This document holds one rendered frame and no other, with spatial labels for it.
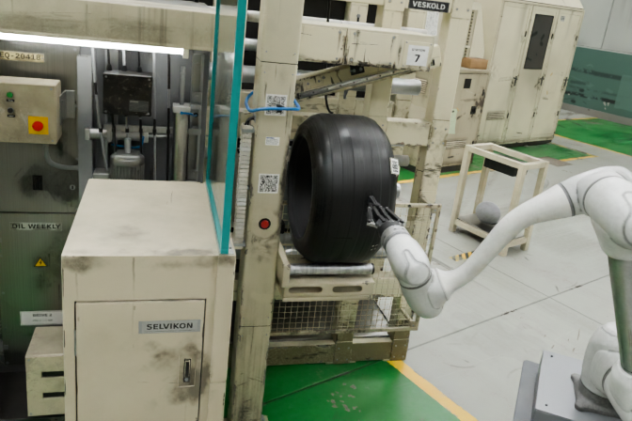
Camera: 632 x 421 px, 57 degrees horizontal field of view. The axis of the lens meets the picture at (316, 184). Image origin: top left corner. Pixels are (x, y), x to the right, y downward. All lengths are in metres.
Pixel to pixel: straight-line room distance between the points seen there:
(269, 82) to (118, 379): 1.05
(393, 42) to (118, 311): 1.50
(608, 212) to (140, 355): 1.21
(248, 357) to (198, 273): 1.05
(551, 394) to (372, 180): 0.92
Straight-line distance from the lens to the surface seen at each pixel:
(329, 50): 2.35
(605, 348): 2.07
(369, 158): 2.06
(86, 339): 1.56
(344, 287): 2.34
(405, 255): 1.69
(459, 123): 7.19
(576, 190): 1.75
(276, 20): 2.03
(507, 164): 4.97
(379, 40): 2.41
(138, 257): 1.45
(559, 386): 2.24
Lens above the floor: 1.90
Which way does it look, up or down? 18 degrees down
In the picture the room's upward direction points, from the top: 7 degrees clockwise
